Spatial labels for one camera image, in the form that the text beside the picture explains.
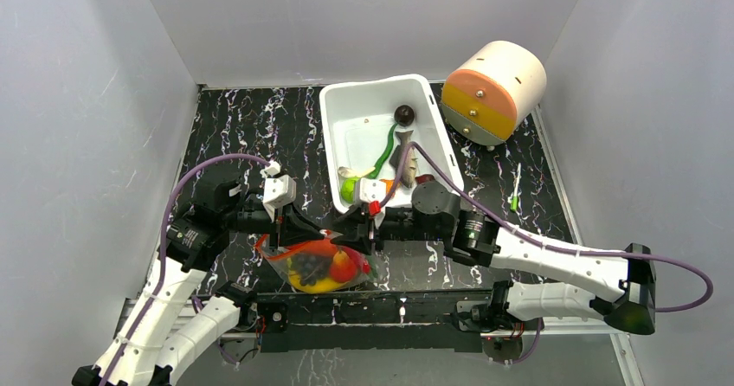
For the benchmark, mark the grey toy fish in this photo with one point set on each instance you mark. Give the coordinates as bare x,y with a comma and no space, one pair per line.
404,160

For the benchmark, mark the green white pen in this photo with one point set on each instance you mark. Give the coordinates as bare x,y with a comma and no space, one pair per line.
514,198

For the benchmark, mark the green toy bean pod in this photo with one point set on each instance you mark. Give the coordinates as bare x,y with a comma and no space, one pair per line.
388,148

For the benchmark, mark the red toy chili pepper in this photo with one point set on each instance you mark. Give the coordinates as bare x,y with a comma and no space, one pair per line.
360,260

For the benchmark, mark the white toy garlic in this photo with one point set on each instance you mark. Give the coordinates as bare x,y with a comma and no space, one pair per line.
349,173

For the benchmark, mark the yellow toy banana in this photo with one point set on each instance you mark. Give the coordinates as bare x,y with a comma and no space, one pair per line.
326,285

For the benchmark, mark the green toy lime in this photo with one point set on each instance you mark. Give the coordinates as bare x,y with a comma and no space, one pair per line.
347,189

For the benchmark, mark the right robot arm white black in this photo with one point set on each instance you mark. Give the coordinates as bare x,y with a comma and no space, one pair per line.
582,282

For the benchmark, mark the white plastic bin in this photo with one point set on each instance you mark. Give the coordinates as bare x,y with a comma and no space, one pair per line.
357,116

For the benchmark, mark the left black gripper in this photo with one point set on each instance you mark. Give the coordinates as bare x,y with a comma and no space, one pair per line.
292,229

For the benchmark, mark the dark toy grapes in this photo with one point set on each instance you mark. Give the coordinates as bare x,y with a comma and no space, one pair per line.
310,269

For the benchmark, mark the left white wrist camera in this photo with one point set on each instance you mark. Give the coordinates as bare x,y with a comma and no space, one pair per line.
279,189

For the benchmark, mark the clear zip bag orange zipper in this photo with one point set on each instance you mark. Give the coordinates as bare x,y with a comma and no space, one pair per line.
282,267

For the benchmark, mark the dark brown toy plum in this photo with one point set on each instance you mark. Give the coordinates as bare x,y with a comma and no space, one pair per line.
404,115

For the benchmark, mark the round pastel drawer cabinet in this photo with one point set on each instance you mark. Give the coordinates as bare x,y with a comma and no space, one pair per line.
489,95

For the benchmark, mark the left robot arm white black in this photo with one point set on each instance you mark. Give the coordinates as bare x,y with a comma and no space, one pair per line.
147,350

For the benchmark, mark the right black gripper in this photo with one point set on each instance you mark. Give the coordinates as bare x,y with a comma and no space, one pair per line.
372,233

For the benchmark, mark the dark red toy fruit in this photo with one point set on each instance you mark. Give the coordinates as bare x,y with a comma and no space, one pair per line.
425,178

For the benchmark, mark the orange toy habanero pepper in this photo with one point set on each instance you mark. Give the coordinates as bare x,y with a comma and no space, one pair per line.
389,185

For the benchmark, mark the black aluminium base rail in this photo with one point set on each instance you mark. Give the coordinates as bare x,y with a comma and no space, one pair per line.
367,320

